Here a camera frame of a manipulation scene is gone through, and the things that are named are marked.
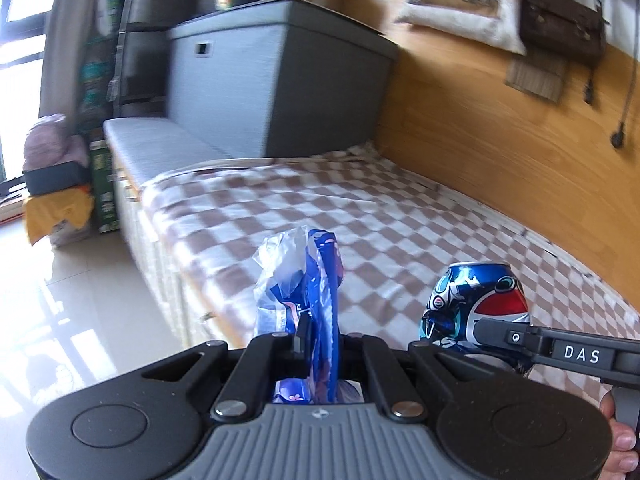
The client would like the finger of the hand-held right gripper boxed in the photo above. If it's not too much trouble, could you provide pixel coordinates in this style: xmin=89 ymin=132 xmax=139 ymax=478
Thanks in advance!
xmin=472 ymin=321 xmax=553 ymax=358

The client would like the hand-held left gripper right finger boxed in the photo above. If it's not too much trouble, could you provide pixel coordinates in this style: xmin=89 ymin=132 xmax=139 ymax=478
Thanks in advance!
xmin=344 ymin=334 xmax=508 ymax=420

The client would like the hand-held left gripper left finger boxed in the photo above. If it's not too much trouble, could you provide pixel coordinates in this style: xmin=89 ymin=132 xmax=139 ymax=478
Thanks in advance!
xmin=127 ymin=312 xmax=314 ymax=422

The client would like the crushed blue soda can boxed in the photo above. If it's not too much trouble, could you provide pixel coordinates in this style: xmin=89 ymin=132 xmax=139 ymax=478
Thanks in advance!
xmin=420 ymin=261 xmax=532 ymax=376

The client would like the blue white plastic packet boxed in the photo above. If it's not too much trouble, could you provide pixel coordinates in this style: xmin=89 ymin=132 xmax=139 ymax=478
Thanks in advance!
xmin=252 ymin=226 xmax=363 ymax=406

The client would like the person's right hand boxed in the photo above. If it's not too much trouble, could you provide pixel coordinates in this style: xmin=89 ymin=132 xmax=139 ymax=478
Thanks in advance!
xmin=597 ymin=392 xmax=640 ymax=480

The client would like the brown white checkered blanket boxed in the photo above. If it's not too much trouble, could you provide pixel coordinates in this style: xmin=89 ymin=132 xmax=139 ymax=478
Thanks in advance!
xmin=140 ymin=142 xmax=640 ymax=411

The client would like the white drawer cabinet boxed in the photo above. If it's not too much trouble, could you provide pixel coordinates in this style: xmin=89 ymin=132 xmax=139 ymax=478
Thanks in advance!
xmin=112 ymin=155 xmax=226 ymax=346

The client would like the grey bench cushion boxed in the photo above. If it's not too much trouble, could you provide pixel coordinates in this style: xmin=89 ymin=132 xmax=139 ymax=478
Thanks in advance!
xmin=102 ymin=116 xmax=236 ymax=188

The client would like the green carton box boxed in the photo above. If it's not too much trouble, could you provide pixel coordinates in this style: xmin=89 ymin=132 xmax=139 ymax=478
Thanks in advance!
xmin=89 ymin=137 xmax=121 ymax=235

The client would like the brown fringed woven hanging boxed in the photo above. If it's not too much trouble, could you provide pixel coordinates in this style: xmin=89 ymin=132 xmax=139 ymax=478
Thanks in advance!
xmin=505 ymin=55 xmax=568 ymax=103

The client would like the grey storage box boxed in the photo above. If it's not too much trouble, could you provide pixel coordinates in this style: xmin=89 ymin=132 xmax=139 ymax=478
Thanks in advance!
xmin=166 ymin=0 xmax=399 ymax=159

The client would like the yellow cloth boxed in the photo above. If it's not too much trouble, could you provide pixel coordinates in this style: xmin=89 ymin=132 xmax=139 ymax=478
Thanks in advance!
xmin=24 ymin=187 xmax=96 ymax=246

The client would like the brown leather bag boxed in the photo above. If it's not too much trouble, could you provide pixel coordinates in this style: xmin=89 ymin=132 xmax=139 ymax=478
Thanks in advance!
xmin=519 ymin=0 xmax=608 ymax=67

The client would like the pink fabric bundle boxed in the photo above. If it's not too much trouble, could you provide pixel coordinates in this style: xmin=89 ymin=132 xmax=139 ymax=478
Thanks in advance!
xmin=23 ymin=114 xmax=91 ymax=173

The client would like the printed canvas tote bag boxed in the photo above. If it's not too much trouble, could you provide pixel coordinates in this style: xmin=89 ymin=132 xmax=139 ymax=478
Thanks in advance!
xmin=394 ymin=0 xmax=536 ymax=56

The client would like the teal label bottle pack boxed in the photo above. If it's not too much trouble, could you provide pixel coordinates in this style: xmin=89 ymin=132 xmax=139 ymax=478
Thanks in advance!
xmin=77 ymin=35 xmax=121 ymax=116

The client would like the black shelf rack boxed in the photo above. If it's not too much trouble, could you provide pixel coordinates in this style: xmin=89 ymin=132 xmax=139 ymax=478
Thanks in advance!
xmin=117 ymin=0 xmax=201 ymax=118

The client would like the white tissue roll pack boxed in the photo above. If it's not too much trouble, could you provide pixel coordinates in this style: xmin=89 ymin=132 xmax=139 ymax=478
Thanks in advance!
xmin=95 ymin=0 xmax=128 ymax=36

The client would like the grey curtain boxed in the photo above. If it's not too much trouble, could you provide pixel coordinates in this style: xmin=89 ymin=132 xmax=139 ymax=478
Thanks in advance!
xmin=37 ymin=0 xmax=136 ymax=121

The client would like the black hanging cable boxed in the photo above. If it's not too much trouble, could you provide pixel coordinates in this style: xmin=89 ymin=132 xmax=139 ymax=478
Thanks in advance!
xmin=611 ymin=35 xmax=636 ymax=150

